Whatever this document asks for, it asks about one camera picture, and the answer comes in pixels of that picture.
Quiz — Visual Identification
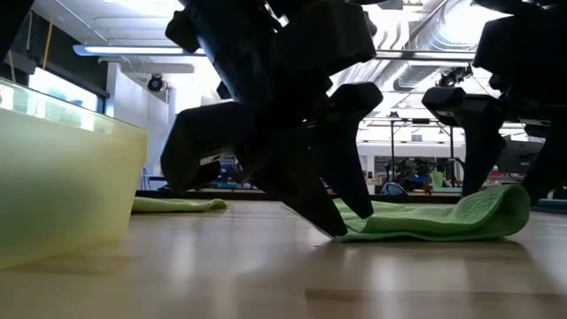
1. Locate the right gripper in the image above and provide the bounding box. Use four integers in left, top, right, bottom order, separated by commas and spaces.
421, 8, 567, 206

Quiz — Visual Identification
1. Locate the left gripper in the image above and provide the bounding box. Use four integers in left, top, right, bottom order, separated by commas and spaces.
165, 0, 333, 132

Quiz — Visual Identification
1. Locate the bright green microfiber towel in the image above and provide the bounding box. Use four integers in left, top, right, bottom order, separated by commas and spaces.
331, 183, 532, 244

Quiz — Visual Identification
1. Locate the pale lime microfiber towel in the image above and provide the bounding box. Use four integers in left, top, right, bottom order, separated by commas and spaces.
131, 197, 229, 214

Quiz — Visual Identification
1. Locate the yellow translucent plastic basket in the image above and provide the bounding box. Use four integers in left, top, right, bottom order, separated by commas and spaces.
0, 77, 149, 270

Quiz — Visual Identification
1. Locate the black monitor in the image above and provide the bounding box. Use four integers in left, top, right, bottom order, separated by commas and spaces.
504, 139, 547, 175

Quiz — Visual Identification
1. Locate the blue round object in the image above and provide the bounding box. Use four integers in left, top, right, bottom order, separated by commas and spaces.
381, 181, 407, 197

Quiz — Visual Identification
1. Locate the long fluorescent light strip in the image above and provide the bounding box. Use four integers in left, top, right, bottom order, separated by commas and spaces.
375, 49, 476, 62
73, 43, 207, 58

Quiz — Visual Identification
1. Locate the black aluminium table frame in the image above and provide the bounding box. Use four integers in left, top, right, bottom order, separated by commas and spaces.
135, 189, 464, 206

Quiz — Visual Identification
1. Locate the black frame stand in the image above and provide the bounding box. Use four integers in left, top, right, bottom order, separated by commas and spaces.
362, 117, 466, 187

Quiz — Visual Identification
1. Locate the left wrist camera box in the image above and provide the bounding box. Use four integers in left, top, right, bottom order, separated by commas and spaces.
276, 0, 378, 77

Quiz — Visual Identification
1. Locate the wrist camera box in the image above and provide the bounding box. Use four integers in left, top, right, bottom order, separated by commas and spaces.
276, 0, 378, 77
472, 15, 532, 92

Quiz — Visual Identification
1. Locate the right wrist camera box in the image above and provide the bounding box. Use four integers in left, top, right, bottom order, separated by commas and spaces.
472, 15, 532, 92

